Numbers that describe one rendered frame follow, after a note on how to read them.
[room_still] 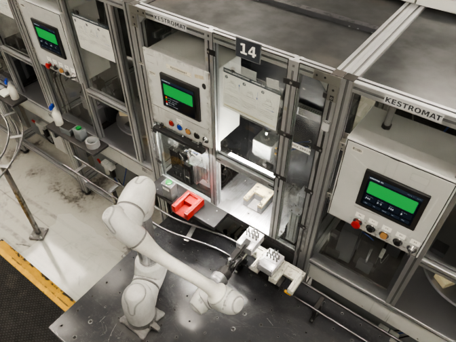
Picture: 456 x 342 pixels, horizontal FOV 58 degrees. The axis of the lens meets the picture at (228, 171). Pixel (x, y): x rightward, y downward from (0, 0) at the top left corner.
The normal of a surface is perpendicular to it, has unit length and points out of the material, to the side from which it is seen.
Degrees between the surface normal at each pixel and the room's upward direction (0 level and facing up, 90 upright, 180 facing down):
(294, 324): 0
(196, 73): 90
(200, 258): 0
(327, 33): 0
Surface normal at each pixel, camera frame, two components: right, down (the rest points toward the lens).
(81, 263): 0.00, -0.71
